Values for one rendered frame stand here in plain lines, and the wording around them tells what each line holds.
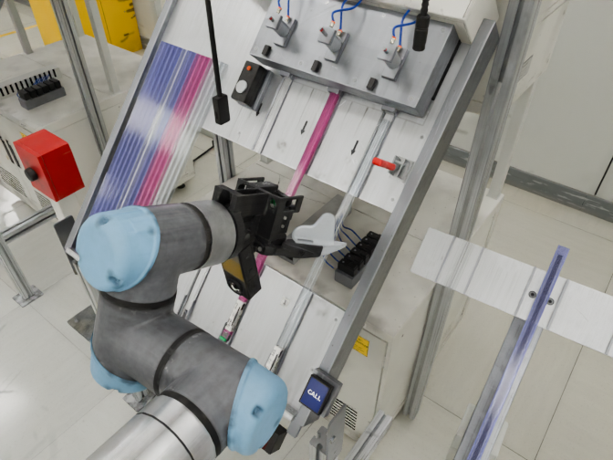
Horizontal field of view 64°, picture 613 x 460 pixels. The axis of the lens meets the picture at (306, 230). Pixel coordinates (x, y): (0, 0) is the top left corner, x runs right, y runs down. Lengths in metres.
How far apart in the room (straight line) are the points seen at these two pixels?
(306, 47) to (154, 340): 0.58
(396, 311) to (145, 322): 0.74
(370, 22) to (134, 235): 0.55
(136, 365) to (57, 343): 1.55
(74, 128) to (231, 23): 1.11
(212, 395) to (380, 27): 0.62
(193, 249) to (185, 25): 0.74
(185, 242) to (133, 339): 0.10
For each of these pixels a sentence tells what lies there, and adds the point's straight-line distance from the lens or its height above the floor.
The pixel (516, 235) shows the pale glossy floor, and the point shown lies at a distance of 2.43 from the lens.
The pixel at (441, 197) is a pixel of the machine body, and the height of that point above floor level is 0.62.
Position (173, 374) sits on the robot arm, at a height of 1.11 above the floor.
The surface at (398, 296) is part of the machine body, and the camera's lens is 1.18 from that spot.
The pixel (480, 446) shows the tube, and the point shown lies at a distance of 0.71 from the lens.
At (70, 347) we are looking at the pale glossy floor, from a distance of 2.02.
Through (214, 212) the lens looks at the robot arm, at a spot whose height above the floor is 1.16.
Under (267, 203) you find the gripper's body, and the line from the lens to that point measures 0.60.
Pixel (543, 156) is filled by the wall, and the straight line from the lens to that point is 2.63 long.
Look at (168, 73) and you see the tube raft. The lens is 1.14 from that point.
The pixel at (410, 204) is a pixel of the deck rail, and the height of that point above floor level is 1.01.
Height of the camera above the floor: 1.50
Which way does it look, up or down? 41 degrees down
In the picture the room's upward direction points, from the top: straight up
